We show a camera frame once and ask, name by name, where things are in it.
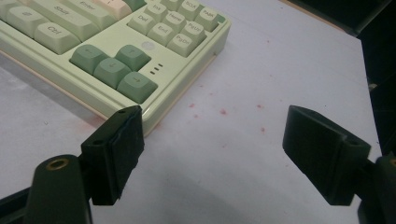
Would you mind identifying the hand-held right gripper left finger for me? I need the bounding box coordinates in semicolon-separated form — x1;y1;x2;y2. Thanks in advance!
79;105;146;206

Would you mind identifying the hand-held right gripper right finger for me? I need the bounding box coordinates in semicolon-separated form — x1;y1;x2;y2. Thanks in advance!
282;105;372;206

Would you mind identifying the pale green mechanical keyboard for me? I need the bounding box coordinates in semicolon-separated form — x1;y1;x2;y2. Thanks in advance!
0;0;232;137

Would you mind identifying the white table cover sheet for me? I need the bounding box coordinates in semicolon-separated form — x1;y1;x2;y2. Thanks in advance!
0;0;383;224

